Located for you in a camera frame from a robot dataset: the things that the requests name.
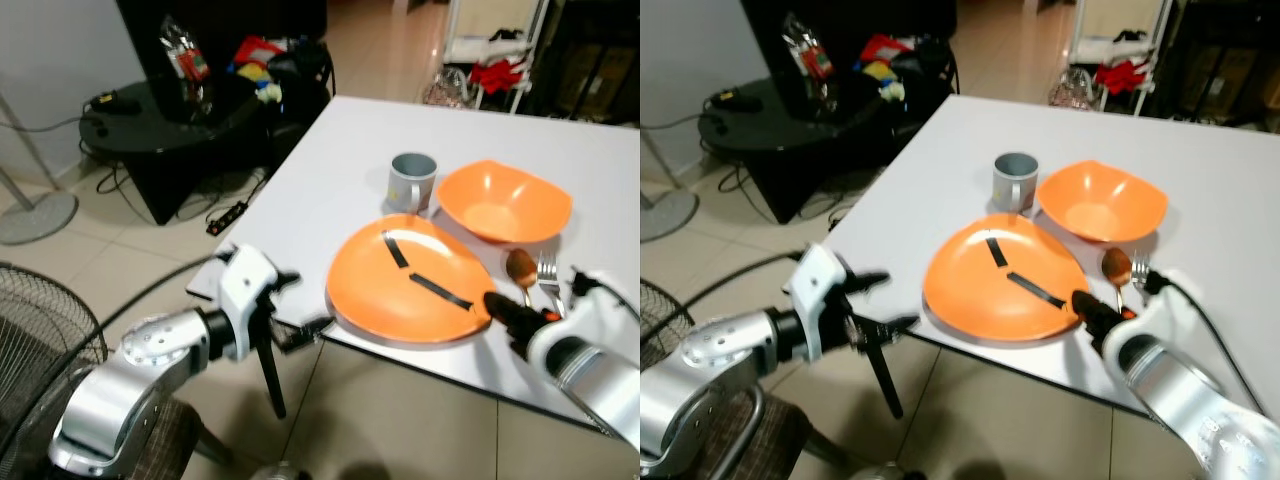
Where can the black round television stand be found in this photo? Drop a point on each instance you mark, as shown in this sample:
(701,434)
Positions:
(770,140)
(150,140)

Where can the black power strip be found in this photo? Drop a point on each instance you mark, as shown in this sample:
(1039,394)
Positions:
(838,220)
(227,218)

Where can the red cloth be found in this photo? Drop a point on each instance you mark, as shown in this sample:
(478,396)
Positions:
(1120,77)
(500,78)

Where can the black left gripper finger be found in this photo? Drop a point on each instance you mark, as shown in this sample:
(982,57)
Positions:
(895,330)
(305,335)
(285,278)
(875,280)

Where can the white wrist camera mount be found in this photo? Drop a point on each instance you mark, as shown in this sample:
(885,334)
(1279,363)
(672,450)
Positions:
(600,310)
(820,285)
(243,285)
(1175,310)

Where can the copper brown spoon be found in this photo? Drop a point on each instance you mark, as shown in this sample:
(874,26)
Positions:
(520,267)
(1116,266)

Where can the dark cabinet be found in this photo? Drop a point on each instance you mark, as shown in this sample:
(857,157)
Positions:
(1220,60)
(590,60)

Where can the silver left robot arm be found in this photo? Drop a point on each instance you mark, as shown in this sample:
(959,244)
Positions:
(720,350)
(140,350)

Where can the black yellow remote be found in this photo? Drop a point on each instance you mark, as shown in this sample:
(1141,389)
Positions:
(115,101)
(740,100)

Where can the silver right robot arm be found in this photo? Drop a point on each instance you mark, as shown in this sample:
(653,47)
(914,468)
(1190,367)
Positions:
(600,385)
(1180,400)

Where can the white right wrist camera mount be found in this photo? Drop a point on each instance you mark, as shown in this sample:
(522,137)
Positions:
(1175,310)
(600,310)

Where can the grey standing fan stand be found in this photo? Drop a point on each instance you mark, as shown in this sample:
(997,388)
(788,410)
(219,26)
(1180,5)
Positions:
(35,218)
(668,215)

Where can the pale yellow small toy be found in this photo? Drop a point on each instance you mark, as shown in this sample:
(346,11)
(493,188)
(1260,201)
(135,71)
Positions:
(268,93)
(893,91)

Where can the orange bowl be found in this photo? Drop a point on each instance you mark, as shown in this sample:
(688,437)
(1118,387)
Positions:
(500,210)
(1100,210)

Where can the black bag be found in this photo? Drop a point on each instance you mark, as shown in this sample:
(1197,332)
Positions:
(300,70)
(925,65)

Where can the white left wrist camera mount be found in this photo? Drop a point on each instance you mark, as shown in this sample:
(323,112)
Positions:
(243,285)
(820,285)

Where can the orange plate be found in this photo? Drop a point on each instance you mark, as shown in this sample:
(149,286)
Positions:
(380,290)
(970,290)

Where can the black table leg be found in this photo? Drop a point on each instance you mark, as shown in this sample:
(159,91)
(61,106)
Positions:
(273,380)
(885,380)

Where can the grey mug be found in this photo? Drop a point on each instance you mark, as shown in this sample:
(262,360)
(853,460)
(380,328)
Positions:
(1012,190)
(405,190)

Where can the silver fork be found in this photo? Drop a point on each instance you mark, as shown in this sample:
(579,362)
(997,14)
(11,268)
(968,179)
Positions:
(1139,268)
(547,272)

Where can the clear plastic snack bag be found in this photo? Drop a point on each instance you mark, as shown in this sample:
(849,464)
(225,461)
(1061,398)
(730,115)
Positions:
(815,62)
(188,62)

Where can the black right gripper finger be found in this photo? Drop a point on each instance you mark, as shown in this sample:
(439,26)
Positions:
(1108,334)
(1090,306)
(502,308)
(525,338)

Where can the black fan grille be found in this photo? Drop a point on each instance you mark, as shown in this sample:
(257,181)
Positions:
(40,330)
(660,315)

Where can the red yellow snack package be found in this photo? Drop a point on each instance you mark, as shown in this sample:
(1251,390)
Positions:
(255,50)
(885,48)

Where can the white metal rack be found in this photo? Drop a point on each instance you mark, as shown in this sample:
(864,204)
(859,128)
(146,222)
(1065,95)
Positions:
(1075,30)
(450,40)

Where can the short black tape strip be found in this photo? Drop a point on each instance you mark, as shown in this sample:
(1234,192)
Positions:
(396,250)
(997,252)

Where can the long black tape strip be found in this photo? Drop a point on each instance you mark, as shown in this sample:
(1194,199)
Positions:
(440,290)
(1035,288)

